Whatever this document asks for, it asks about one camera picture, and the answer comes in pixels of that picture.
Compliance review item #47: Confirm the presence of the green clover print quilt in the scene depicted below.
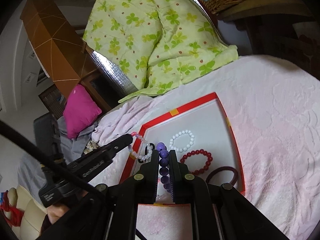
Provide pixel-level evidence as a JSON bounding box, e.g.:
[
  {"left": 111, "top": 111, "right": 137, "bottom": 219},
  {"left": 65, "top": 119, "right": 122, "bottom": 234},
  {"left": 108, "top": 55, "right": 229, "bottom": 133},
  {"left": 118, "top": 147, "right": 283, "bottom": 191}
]
[{"left": 82, "top": 0, "right": 239, "bottom": 103}]

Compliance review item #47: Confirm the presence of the orange wooden headboard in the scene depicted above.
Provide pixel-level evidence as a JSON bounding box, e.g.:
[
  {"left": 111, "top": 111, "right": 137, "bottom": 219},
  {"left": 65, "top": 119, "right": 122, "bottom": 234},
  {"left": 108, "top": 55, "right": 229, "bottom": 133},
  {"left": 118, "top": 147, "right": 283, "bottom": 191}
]
[{"left": 20, "top": 0, "right": 100, "bottom": 89}]

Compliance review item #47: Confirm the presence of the red cardboard box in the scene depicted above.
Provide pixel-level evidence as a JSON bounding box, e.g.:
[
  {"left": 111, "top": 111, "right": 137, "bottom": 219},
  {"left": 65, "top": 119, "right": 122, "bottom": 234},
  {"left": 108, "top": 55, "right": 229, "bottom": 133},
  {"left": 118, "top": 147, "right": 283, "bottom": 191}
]
[{"left": 119, "top": 92, "right": 246, "bottom": 208}]

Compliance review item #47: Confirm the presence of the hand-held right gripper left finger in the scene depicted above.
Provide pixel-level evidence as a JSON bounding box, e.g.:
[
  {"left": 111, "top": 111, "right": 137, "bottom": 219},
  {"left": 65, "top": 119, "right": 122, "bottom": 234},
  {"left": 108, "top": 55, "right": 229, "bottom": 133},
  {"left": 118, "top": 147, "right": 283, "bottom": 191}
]
[{"left": 47, "top": 149, "right": 160, "bottom": 240}]

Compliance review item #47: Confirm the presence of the dark maroon bangle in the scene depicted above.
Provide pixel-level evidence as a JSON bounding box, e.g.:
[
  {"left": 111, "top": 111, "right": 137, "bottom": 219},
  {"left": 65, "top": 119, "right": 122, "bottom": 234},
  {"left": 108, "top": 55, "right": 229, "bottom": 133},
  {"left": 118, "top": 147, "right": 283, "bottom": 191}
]
[{"left": 205, "top": 166, "right": 238, "bottom": 188}]

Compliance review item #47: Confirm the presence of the dark wooden table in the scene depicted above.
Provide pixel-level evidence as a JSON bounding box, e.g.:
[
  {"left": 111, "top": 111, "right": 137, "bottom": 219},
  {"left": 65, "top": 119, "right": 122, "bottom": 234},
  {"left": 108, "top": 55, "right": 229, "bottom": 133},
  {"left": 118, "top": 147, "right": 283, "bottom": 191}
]
[{"left": 216, "top": 0, "right": 320, "bottom": 64}]

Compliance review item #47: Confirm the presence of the cream padded chair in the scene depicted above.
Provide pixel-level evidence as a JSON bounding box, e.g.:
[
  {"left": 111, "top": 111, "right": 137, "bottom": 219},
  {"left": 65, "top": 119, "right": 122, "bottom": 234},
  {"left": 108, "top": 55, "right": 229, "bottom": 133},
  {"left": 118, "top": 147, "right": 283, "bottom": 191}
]
[{"left": 4, "top": 184, "right": 52, "bottom": 240}]

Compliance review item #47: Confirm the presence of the black cable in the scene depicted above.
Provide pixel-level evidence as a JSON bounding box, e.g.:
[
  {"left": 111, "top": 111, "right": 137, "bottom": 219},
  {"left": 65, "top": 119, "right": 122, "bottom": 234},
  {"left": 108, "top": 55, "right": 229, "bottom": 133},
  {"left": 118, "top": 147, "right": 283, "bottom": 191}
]
[{"left": 0, "top": 121, "right": 148, "bottom": 240}]

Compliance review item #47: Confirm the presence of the grey bed sheet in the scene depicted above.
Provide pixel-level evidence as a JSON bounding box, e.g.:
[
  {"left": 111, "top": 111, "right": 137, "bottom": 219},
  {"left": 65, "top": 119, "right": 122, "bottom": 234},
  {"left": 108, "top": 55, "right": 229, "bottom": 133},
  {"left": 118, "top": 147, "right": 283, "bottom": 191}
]
[{"left": 17, "top": 115, "right": 101, "bottom": 198}]

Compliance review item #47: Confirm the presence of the pink fleece blanket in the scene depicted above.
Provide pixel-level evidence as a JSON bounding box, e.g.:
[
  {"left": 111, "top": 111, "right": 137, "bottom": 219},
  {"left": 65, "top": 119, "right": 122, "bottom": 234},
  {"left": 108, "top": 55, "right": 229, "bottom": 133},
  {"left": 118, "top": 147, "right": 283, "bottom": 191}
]
[{"left": 87, "top": 54, "right": 320, "bottom": 240}]

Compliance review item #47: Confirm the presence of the dark red bead bracelet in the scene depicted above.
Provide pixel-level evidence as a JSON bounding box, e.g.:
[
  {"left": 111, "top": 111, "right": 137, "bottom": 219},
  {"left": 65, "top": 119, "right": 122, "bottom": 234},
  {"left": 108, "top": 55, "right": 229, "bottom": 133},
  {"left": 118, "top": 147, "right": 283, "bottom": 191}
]
[{"left": 180, "top": 149, "right": 214, "bottom": 176}]

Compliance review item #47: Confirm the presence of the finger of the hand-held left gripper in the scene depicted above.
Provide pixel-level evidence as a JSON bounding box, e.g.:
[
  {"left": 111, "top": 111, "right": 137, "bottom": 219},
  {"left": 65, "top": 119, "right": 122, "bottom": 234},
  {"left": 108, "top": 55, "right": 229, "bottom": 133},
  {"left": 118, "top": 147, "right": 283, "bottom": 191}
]
[{"left": 67, "top": 133, "right": 134, "bottom": 178}]

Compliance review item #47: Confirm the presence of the purple bead bracelet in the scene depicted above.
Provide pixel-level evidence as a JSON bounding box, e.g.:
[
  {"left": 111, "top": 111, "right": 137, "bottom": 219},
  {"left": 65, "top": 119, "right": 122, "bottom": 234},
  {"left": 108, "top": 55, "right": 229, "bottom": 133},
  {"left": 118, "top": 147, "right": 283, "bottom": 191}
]
[{"left": 156, "top": 142, "right": 173, "bottom": 195}]

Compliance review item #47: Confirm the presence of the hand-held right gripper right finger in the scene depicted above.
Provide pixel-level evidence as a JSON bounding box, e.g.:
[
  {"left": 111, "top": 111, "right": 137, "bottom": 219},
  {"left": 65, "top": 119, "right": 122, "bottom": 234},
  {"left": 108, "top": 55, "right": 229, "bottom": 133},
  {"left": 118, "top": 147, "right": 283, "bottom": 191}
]
[{"left": 169, "top": 149, "right": 290, "bottom": 240}]

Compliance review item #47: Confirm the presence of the magenta pillow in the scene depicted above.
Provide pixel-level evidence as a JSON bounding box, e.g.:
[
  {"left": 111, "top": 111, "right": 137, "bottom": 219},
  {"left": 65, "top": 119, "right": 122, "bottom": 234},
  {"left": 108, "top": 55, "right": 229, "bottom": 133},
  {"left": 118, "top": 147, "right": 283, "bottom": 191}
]
[{"left": 62, "top": 84, "right": 102, "bottom": 139}]

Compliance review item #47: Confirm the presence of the clear pink bead bracelet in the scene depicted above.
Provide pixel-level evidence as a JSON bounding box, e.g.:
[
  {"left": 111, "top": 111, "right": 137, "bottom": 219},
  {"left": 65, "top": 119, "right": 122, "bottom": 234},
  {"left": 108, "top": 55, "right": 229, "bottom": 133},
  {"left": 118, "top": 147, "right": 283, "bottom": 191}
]
[{"left": 128, "top": 131, "right": 153, "bottom": 162}]

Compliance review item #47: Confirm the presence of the patterned cloth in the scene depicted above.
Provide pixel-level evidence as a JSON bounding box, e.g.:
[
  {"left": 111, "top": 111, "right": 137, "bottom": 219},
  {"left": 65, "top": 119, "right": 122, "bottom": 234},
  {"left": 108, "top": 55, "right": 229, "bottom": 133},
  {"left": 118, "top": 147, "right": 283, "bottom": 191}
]
[{"left": 83, "top": 141, "right": 100, "bottom": 155}]

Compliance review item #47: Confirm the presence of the silver foil insulation sheet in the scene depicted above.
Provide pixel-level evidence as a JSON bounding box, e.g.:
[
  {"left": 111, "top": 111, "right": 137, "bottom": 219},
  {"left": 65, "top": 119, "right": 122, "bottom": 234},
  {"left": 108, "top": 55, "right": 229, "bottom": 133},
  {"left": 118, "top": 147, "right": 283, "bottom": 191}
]
[{"left": 89, "top": 49, "right": 139, "bottom": 98}]

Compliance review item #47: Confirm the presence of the white bead bracelet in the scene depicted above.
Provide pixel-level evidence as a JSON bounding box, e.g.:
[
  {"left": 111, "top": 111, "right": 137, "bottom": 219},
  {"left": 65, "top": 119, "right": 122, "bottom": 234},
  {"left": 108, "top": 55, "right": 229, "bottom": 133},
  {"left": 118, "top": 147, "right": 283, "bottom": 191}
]
[{"left": 169, "top": 129, "right": 196, "bottom": 153}]

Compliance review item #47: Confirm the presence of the person's left hand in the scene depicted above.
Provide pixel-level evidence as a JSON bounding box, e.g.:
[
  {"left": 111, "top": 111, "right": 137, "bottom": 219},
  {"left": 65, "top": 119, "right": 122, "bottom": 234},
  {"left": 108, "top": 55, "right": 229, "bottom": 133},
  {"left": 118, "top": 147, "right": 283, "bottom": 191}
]
[{"left": 46, "top": 202, "right": 73, "bottom": 228}]

